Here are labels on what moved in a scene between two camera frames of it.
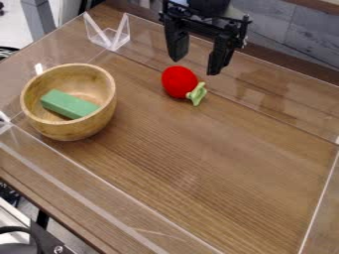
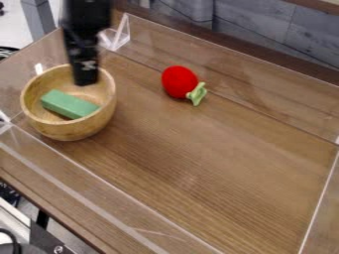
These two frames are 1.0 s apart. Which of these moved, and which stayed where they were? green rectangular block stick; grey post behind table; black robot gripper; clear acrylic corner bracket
Moved: black robot gripper
Stayed: clear acrylic corner bracket; green rectangular block stick; grey post behind table
